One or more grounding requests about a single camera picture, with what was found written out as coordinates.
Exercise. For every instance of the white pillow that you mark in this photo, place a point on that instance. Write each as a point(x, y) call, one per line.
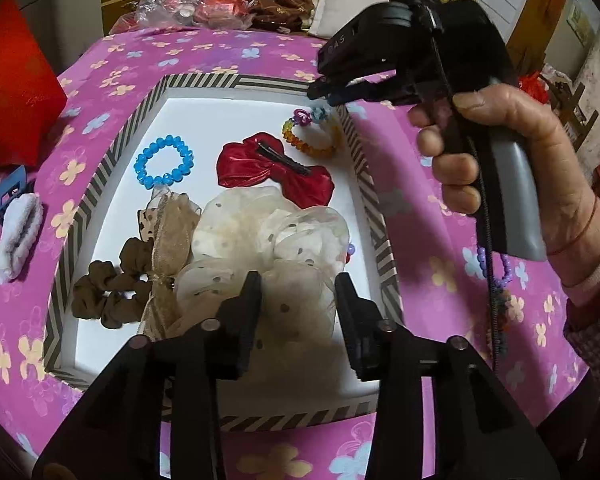
point(340, 0)

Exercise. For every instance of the striped white box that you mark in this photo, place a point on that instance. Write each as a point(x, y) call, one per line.
point(180, 120)

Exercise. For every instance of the person's right forearm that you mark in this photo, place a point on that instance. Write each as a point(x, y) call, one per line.
point(595, 300)

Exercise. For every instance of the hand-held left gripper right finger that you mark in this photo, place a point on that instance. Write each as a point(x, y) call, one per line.
point(352, 320)

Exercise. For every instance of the red gift bag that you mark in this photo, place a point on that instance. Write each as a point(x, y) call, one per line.
point(15, 75)

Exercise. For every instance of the brown scrunchie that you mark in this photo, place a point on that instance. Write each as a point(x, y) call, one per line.
point(105, 280)

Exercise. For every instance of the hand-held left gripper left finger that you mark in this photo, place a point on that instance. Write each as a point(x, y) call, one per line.
point(247, 320)

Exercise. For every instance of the person's right hand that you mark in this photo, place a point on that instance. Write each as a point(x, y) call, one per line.
point(550, 160)

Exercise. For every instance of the blue hair claw clip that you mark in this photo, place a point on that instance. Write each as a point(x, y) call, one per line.
point(10, 185)

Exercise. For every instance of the white fluffy hair clip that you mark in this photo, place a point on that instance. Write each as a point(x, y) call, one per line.
point(22, 230)

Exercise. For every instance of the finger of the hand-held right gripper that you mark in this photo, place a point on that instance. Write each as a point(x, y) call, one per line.
point(340, 87)
point(365, 98)

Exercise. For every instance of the beige ribbon bow hair clip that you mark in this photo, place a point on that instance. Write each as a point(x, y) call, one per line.
point(167, 240)

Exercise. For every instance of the red frilled pillow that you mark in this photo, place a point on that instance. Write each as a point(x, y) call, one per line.
point(535, 86)

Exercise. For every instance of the cream dotted scrunchie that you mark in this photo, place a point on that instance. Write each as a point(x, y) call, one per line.
point(240, 230)

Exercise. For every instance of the pink floral bedsheet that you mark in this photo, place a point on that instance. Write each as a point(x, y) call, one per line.
point(130, 55)

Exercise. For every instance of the clear plastic bags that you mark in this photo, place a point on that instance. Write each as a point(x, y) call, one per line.
point(180, 7)

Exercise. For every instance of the red bow hair clip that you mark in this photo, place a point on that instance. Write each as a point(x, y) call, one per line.
point(245, 165)

